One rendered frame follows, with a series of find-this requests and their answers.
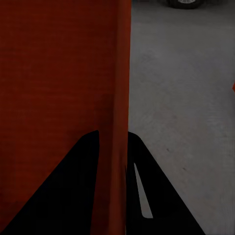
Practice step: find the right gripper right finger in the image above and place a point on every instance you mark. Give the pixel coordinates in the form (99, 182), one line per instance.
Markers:
(170, 214)

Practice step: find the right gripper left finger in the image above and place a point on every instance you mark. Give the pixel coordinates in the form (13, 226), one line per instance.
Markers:
(63, 204)

